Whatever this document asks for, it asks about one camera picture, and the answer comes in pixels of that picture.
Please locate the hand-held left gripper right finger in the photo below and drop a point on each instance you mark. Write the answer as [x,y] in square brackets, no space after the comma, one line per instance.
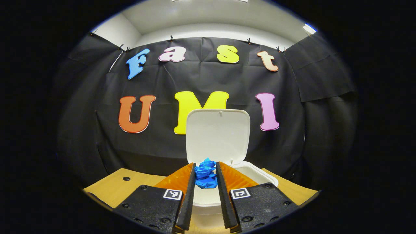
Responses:
[223,201]

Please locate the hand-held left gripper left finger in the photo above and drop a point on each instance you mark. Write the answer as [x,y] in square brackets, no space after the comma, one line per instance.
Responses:
[188,201]

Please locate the blue paper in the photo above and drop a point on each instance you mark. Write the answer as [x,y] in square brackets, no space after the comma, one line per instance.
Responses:
[205,175]

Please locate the white desktop garbage bin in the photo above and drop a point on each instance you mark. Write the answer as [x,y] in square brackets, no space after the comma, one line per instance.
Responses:
[217,136]

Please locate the wooden desktop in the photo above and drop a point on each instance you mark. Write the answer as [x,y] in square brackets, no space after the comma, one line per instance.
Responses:
[110,190]

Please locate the black backdrop cloth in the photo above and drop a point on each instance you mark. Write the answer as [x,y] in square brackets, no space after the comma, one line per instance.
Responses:
[201,78]

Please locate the small ceiling light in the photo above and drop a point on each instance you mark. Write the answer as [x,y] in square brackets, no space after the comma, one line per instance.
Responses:
[309,28]

